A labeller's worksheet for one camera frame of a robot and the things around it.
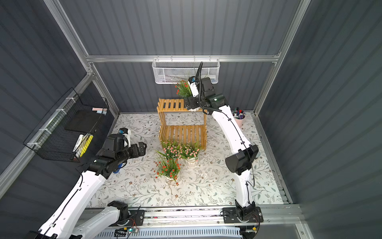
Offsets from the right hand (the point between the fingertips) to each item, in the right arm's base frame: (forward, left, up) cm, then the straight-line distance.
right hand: (194, 96), depth 79 cm
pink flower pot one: (-21, +12, -20) cm, 32 cm away
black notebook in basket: (-13, +58, -6) cm, 60 cm away
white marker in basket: (-24, +55, -7) cm, 61 cm away
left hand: (-23, +30, -14) cm, 40 cm away
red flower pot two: (-32, +12, -19) cm, 40 cm away
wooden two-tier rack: (+1, +8, -35) cm, 36 cm away
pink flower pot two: (-22, +3, -21) cm, 31 cm away
